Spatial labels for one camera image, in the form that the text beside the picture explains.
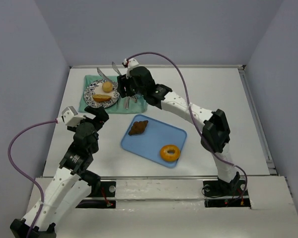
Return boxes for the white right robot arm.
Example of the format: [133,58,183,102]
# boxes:
[117,66,239,185]

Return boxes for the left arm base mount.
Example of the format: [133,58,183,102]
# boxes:
[76,180,116,209]

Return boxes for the purple cable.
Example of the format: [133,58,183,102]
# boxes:
[125,52,249,200]
[7,119,63,238]

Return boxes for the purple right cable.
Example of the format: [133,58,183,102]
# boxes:
[125,52,249,200]

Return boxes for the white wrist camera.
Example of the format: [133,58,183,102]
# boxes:
[57,106,85,127]
[122,58,140,78]

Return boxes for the blue floral plate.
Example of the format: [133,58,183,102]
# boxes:
[83,79,120,109]

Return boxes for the green cloth napkin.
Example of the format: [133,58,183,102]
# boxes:
[78,75,148,114]

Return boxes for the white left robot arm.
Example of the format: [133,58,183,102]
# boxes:
[7,106,109,238]

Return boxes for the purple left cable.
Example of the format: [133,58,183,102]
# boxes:
[7,119,63,238]

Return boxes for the dark chocolate croissant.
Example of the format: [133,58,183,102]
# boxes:
[128,120,149,135]

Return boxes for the orange bagel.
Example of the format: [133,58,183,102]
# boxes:
[159,144,181,163]

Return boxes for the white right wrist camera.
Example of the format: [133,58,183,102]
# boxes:
[122,58,140,78]

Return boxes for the metal fork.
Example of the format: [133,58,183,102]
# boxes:
[124,97,130,110]

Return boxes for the small round bun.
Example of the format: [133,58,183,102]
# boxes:
[102,81,114,93]

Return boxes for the blue plastic tray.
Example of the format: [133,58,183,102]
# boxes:
[121,114,187,168]

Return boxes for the metal tongs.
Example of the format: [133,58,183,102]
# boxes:
[96,61,140,104]

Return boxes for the sliced baguette bread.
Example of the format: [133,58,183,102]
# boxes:
[92,94,112,103]

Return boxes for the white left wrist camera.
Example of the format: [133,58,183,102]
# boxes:
[57,106,85,127]

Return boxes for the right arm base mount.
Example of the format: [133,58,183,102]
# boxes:
[201,172,251,208]

